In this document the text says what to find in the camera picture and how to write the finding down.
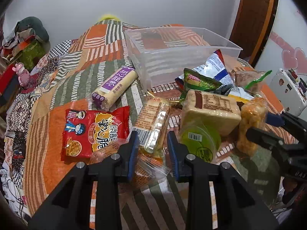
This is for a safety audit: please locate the clear plastic storage bin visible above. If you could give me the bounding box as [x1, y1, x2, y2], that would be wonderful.
[124, 26, 242, 91]

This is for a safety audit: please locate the dark green cushion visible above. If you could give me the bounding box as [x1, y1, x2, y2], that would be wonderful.
[15, 17, 50, 43]

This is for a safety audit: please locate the brown wooden door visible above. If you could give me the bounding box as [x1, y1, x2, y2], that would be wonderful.
[229, 0, 278, 67]

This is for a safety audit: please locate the red black box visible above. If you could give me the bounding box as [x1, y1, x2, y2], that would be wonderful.
[0, 64, 19, 106]

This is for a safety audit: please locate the orange clear biscuit pack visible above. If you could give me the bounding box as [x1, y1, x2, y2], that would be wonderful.
[132, 97, 171, 155]

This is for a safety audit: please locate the square toast bread pack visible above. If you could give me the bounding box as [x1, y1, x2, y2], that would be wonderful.
[181, 89, 241, 136]

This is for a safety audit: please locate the white blue snack bag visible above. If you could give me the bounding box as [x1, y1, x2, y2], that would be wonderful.
[175, 49, 234, 90]

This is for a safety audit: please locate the yellow pillow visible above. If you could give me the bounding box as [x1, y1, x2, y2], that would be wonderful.
[99, 14, 120, 21]

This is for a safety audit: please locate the yellow white snack bag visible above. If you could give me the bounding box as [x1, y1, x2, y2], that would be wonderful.
[228, 87, 254, 104]

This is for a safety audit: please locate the pink toy figure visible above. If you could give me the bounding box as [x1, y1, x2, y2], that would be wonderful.
[12, 62, 30, 87]

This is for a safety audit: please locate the green snack bag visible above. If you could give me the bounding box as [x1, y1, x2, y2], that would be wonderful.
[180, 68, 222, 102]

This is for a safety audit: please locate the clear bag orange snack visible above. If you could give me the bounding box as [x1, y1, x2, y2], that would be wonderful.
[89, 139, 171, 194]

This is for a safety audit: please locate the green box with clutter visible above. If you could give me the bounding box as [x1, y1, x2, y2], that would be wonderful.
[1, 28, 46, 72]

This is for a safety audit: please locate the red noodle snack bag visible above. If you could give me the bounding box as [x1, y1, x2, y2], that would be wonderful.
[61, 106, 130, 161]

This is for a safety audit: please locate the patchwork striped bed cover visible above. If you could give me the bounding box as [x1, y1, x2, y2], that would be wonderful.
[1, 20, 281, 229]

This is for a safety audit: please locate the brown bread bag green tie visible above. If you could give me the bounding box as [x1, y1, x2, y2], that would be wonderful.
[233, 70, 272, 94]

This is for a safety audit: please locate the green lid round container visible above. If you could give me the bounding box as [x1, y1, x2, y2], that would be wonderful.
[179, 124, 221, 163]

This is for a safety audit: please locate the orange puffed snack bag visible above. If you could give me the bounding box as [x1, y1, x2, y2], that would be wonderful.
[236, 97, 268, 157]

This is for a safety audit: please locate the white appliance with stickers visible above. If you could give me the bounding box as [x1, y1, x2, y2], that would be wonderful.
[269, 69, 306, 116]

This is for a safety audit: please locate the purple label cake roll pack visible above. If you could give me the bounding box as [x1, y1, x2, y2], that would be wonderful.
[92, 66, 138, 111]

